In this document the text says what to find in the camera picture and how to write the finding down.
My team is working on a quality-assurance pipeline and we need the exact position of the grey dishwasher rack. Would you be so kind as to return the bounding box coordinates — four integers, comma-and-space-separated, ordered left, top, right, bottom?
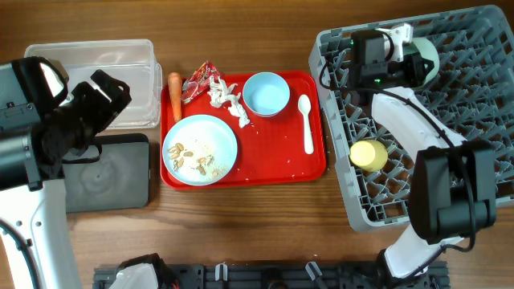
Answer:
308, 5, 513, 232

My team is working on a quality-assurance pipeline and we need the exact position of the white tissue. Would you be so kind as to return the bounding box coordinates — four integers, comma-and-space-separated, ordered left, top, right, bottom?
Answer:
207, 75, 250, 128

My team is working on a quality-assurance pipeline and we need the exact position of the red snack wrapper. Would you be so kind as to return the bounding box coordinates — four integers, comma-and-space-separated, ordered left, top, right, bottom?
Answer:
181, 61, 222, 104

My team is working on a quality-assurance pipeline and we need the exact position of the yellow plastic cup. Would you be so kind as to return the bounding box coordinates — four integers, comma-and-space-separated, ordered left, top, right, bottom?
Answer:
349, 140, 388, 172

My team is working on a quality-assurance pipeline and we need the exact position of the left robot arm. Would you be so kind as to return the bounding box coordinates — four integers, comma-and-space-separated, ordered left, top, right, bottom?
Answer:
1, 56, 131, 288

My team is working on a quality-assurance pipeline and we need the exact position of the light blue bowl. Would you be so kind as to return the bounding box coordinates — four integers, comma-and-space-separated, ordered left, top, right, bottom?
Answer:
243, 72, 291, 117

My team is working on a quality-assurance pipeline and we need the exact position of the black plastic tray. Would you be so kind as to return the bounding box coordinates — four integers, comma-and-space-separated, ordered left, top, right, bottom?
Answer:
63, 133, 151, 213

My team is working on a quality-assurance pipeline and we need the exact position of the light blue plate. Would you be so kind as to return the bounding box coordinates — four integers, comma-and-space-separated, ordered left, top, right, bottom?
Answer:
161, 114, 239, 186

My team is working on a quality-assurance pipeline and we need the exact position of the food scraps and rice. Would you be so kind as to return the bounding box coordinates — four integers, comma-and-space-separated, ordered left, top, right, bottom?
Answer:
165, 140, 221, 178

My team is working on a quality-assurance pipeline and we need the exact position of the white plastic spoon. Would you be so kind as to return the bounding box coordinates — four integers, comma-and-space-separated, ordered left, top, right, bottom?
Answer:
298, 94, 314, 154

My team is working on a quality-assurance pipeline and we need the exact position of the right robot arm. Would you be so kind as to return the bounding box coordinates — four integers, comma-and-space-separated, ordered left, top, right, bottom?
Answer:
346, 24, 496, 287

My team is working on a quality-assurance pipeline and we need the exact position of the green saucer bowl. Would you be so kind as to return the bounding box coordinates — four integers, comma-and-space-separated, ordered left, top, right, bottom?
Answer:
403, 38, 440, 89

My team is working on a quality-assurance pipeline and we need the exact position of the red serving tray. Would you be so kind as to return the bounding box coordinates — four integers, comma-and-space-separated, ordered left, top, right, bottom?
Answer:
182, 71, 326, 188

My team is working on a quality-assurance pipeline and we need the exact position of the clear plastic bin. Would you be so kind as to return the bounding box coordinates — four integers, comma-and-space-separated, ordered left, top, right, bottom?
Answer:
25, 39, 163, 129

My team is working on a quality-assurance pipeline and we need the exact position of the orange carrot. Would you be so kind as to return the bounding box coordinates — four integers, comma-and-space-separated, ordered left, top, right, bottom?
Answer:
168, 72, 182, 122

